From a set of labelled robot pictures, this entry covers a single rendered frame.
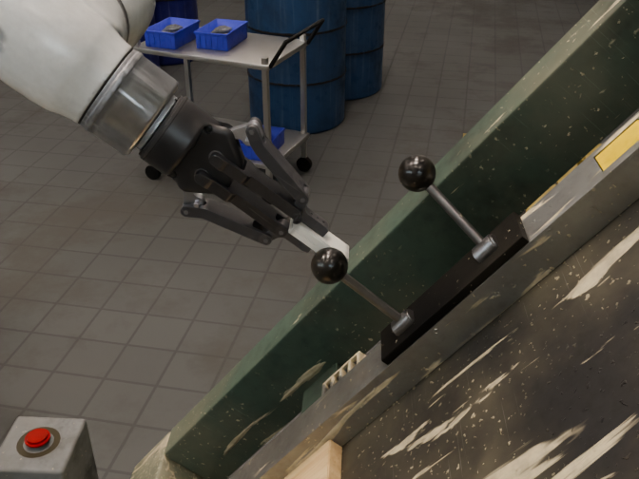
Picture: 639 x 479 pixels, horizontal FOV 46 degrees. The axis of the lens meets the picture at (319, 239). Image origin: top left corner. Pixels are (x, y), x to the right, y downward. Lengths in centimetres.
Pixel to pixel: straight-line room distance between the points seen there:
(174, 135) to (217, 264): 273
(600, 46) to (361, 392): 47
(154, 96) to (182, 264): 277
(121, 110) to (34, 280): 283
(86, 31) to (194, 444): 74
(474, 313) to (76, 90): 43
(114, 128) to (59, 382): 225
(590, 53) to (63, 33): 57
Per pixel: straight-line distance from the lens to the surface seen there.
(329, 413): 86
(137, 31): 85
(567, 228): 73
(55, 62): 72
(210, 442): 126
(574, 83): 94
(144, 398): 278
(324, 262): 75
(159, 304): 322
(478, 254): 75
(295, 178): 76
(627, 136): 74
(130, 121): 72
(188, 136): 73
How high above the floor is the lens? 184
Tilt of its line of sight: 31 degrees down
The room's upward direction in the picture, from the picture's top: straight up
